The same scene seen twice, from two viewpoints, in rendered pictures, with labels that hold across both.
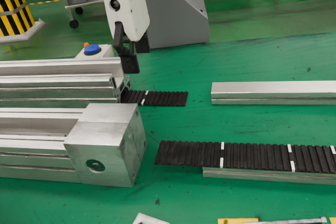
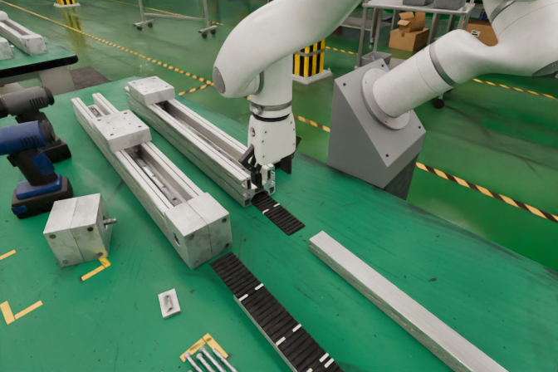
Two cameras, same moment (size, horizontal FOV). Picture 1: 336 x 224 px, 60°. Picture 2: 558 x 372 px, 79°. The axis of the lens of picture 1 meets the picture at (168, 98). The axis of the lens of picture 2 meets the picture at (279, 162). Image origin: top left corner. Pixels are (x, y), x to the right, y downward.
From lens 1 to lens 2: 36 cm
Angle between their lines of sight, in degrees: 28
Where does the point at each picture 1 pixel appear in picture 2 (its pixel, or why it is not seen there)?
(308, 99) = (384, 305)
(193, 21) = (372, 162)
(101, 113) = (203, 205)
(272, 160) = (273, 325)
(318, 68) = (444, 285)
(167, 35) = (345, 161)
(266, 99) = (348, 277)
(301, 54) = (448, 259)
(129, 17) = (259, 145)
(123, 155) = (187, 243)
